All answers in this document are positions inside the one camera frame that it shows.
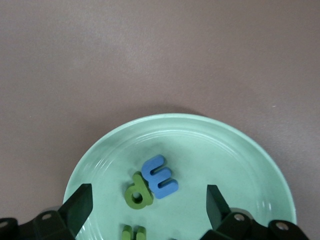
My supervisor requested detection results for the olive green foam letter n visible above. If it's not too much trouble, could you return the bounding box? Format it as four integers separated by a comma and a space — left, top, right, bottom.
121, 224, 146, 240

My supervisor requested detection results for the blue foam letter m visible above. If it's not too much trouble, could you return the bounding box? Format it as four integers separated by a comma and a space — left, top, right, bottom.
141, 154, 180, 200

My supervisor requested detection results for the olive green foam letter p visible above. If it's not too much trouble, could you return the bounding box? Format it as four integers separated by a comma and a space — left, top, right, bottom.
124, 171, 154, 210

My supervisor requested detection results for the brown table mat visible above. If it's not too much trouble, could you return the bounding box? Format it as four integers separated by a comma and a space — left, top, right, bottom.
0, 0, 320, 240

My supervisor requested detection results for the light green plate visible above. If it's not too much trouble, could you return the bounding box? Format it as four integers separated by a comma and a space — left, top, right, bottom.
62, 113, 298, 240

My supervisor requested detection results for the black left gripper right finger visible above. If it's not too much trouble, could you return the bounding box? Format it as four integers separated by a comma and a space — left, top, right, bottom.
199, 184, 308, 240

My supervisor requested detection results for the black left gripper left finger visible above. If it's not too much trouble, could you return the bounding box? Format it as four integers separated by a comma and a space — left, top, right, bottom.
0, 183, 94, 240

